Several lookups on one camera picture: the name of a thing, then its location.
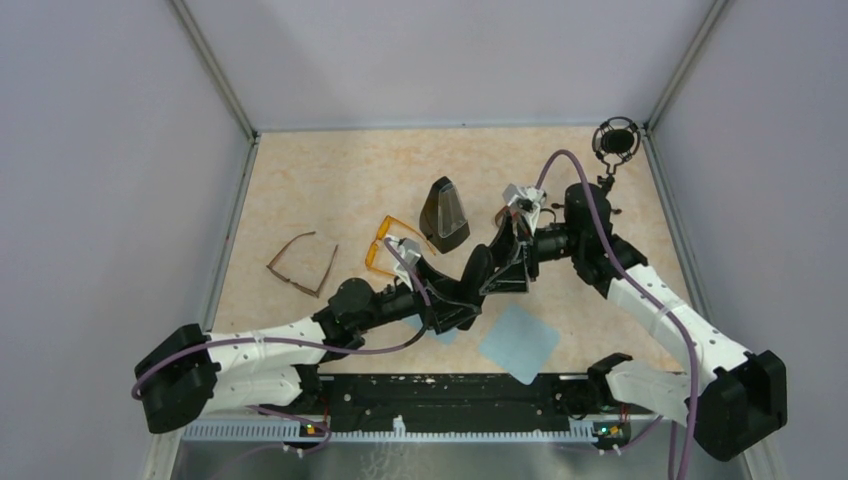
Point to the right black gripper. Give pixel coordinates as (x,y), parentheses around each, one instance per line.
(516,257)

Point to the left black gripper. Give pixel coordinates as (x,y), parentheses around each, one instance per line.
(444,309)

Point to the blue cleaning cloth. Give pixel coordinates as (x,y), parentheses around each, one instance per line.
(446,338)
(519,343)

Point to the black textured glasses case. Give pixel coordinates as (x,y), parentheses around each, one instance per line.
(478,269)

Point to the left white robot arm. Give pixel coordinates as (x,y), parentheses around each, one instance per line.
(193,373)

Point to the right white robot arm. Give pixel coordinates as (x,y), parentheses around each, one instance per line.
(728,397)

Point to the orange tinted sunglasses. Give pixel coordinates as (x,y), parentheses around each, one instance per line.
(377,260)

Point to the dark triangular glasses case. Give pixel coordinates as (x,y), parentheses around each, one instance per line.
(442,219)

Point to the black microphone on tripod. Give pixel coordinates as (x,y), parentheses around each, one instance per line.
(614,143)

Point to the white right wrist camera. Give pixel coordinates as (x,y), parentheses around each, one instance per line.
(525,200)

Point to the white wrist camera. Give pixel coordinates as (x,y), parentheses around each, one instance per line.
(525,200)
(406,255)

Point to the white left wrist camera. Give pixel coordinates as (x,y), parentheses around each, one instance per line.
(406,255)

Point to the brown frame sunglasses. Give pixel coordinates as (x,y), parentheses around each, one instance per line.
(305,262)

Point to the grey slotted cable duct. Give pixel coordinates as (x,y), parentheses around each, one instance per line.
(259,430)

